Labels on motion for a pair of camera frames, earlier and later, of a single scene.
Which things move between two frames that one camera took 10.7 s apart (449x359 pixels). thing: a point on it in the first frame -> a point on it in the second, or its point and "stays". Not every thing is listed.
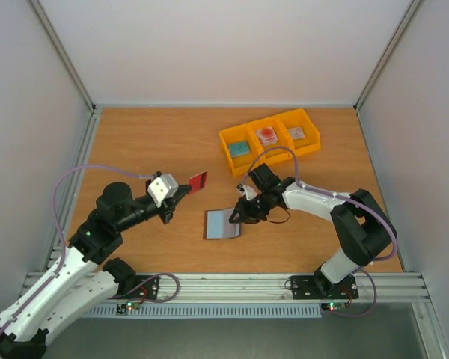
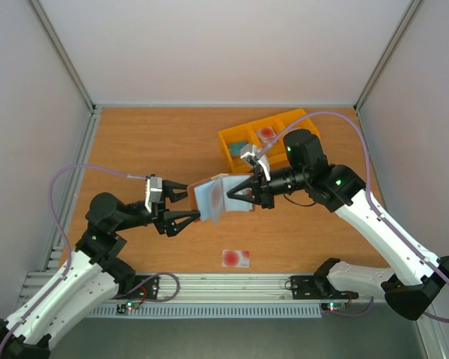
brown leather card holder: [216, 224] -> [209, 199]
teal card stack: [239, 149] stays
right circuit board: [332, 306] stays
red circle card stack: [266, 135] stays
